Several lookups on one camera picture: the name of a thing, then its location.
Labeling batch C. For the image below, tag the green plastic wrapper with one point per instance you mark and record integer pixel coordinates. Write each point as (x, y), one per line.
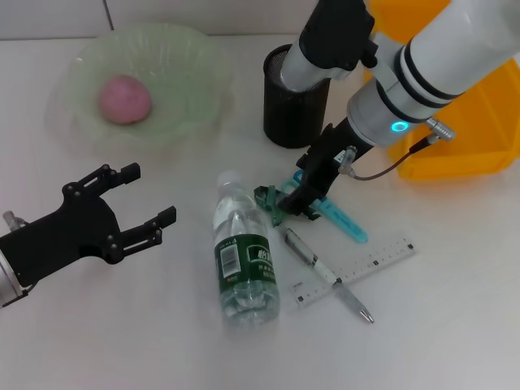
(266, 199)

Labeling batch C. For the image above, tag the clear green-label water bottle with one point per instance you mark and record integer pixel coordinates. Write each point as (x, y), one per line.
(245, 260)

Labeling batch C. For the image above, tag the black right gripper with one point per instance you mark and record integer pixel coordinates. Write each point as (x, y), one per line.
(329, 162)

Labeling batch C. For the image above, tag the yellow plastic bin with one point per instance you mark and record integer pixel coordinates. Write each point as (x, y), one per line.
(467, 162)

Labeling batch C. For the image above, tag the silver white ballpoint pen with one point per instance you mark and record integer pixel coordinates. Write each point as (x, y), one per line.
(308, 258)

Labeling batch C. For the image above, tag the green glass fruit plate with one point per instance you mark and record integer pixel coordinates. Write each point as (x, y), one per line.
(183, 69)

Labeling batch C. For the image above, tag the clear plastic ruler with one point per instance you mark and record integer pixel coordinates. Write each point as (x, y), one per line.
(373, 260)

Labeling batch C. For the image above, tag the black mesh pen holder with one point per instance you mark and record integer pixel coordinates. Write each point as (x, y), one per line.
(288, 122)

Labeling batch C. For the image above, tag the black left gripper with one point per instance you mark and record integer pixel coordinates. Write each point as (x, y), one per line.
(61, 239)

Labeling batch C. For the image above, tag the blue scissors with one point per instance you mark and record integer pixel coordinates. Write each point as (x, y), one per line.
(345, 223)

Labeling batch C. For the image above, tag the pink peach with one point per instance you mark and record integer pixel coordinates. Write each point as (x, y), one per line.
(126, 99)

